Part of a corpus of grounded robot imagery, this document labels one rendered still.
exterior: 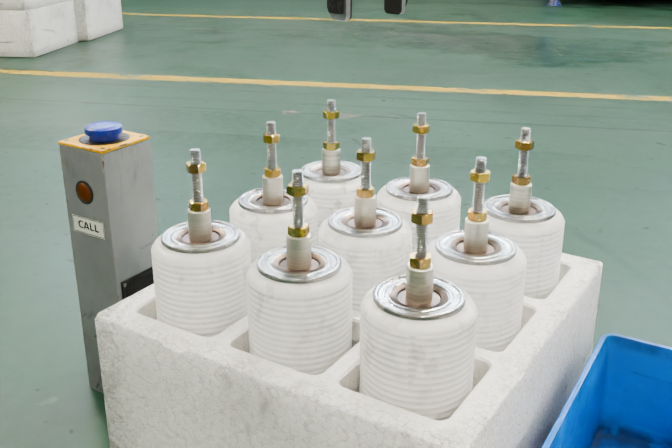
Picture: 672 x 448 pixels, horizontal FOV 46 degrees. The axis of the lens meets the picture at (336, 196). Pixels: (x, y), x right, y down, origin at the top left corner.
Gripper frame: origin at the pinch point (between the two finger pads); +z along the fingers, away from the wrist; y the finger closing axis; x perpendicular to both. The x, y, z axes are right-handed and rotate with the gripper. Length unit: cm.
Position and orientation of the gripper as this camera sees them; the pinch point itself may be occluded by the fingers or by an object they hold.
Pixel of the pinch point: (368, 2)
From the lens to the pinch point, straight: 74.3
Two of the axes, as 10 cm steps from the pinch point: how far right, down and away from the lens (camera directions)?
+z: 0.0, 9.4, 3.5
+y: 7.5, -2.3, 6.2
